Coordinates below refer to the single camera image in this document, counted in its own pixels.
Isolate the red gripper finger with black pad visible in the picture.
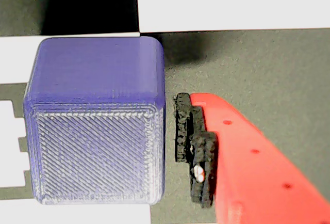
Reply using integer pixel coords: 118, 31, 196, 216
174, 92, 330, 224

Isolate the blue cube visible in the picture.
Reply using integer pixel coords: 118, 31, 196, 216
22, 36, 166, 206

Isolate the black white marker board mat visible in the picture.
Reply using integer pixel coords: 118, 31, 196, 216
0, 0, 330, 224

